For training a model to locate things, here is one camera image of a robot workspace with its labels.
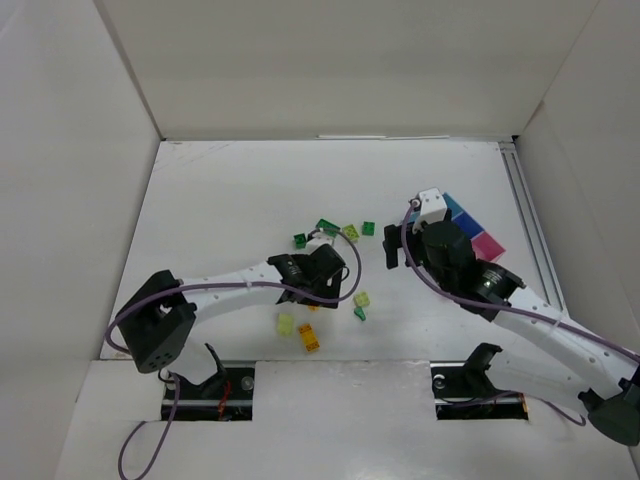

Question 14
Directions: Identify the small green lego brick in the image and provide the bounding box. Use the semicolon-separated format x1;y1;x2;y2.
293;233;307;249

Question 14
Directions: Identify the long green lego brick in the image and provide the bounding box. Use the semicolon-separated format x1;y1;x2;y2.
316;218;341;237

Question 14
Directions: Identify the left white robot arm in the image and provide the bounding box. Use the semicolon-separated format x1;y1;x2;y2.
114;244;346;385

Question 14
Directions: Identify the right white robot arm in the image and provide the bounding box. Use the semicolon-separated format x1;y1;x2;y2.
383;219;639;446

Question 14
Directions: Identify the blue container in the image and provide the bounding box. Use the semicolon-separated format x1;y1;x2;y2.
442;192;465;219

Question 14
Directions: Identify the pink container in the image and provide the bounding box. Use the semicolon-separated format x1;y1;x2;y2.
471;231;506;262

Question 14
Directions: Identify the lime lego brick centre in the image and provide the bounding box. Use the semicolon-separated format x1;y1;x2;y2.
353;291;371;308

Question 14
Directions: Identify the lime lego brick upside down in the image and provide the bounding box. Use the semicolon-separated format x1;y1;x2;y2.
342;224;360;243

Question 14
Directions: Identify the small green lego piece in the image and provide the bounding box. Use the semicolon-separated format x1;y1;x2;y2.
353;307;366;321

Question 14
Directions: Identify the pale yellow lego brick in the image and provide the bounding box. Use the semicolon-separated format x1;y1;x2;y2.
276;313;295;336

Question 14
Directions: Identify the green lego brick studs up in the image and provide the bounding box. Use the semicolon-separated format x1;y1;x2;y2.
361;221;375;236

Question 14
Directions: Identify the orange long lego brick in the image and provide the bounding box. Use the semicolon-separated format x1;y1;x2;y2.
298;324;320;353

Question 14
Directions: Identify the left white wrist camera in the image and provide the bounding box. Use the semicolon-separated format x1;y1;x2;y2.
305;231;335;253

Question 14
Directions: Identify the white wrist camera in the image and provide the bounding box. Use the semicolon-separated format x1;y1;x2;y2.
409;187;448;233
305;231;335;253

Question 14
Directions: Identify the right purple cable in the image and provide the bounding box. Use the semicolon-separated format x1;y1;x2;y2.
401;199;640;427

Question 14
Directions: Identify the purple cable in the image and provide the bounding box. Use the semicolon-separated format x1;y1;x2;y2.
105;225;363;480
401;199;640;427

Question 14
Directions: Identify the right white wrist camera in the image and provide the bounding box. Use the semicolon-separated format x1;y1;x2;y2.
409;187;448;233

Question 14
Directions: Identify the aluminium rail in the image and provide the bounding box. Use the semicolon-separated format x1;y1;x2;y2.
498;141;566;311

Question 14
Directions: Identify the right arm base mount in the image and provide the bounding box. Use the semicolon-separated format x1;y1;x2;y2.
430;362;529;421

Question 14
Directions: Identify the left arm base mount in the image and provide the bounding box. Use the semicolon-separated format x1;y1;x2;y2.
158;363;255;422

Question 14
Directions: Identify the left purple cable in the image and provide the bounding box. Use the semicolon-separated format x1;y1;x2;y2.
105;225;363;480

